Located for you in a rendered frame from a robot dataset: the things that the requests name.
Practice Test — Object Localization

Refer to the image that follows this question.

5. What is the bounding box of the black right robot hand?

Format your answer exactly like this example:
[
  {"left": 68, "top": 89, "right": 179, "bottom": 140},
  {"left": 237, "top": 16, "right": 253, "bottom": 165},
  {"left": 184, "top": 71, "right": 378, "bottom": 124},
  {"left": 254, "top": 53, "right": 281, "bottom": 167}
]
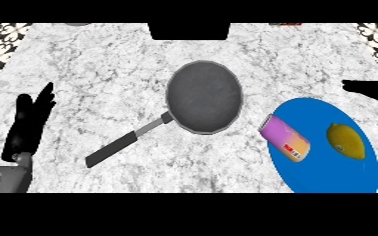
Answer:
[{"left": 341, "top": 79, "right": 378, "bottom": 101}]

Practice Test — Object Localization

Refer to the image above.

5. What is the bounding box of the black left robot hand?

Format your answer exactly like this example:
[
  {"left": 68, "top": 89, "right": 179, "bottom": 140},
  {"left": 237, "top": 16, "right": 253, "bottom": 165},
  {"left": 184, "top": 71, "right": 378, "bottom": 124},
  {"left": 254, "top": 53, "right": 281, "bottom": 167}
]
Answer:
[{"left": 0, "top": 82, "right": 58, "bottom": 163}]

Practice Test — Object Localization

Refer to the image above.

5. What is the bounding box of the yellow lemon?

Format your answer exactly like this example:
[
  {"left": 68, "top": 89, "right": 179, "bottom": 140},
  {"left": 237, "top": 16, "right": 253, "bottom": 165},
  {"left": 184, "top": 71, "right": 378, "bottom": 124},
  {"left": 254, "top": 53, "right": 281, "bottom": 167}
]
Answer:
[{"left": 327, "top": 122, "right": 368, "bottom": 161}]

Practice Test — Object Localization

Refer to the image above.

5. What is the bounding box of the blue plate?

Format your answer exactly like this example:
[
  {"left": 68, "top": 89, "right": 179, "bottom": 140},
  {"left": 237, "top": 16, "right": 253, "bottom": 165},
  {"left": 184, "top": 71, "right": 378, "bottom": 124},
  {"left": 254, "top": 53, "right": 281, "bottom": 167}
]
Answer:
[{"left": 266, "top": 97, "right": 378, "bottom": 194}]

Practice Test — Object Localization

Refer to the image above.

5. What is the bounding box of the grey frying pan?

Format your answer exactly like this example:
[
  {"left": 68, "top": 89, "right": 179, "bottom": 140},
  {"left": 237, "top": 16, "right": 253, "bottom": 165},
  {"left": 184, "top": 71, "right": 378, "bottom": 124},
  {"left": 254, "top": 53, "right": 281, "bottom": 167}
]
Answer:
[{"left": 85, "top": 60, "right": 246, "bottom": 169}]

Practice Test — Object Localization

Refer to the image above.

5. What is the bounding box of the purple and orange can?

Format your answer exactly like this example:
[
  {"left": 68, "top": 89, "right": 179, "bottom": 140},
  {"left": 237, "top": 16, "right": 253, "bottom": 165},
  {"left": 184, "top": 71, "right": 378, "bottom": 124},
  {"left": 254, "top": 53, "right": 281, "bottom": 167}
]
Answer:
[{"left": 257, "top": 113, "right": 312, "bottom": 163}]

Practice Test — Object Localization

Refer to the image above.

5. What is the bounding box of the black appliance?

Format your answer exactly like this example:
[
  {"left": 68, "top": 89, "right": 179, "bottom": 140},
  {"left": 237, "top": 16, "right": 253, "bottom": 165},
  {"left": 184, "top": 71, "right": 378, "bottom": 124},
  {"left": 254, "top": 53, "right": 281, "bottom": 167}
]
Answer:
[{"left": 147, "top": 22, "right": 232, "bottom": 41}]

